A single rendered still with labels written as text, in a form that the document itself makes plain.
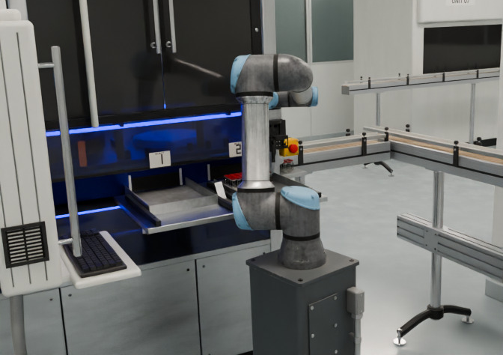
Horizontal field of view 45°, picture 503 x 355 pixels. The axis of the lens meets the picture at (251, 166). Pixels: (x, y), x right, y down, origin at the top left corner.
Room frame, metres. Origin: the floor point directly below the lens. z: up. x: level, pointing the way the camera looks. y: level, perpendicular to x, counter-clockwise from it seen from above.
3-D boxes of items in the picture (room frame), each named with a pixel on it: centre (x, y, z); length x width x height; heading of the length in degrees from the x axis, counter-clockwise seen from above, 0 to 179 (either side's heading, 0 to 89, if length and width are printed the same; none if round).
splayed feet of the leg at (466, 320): (2.77, -0.88, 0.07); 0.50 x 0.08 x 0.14; 116
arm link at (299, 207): (1.80, -0.14, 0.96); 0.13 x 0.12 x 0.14; 82
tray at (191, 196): (2.27, 0.32, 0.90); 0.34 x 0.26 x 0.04; 26
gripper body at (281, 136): (2.38, -0.09, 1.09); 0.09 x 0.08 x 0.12; 116
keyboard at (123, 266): (1.90, 0.54, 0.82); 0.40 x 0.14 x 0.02; 26
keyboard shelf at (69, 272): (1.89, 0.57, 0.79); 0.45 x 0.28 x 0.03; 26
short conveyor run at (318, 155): (2.88, -0.36, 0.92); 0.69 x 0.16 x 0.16; 116
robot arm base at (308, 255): (1.80, -0.15, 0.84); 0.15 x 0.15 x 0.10
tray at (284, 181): (2.31, -0.03, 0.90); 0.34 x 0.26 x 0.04; 26
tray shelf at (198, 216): (2.28, 0.14, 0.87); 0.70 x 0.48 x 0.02; 116
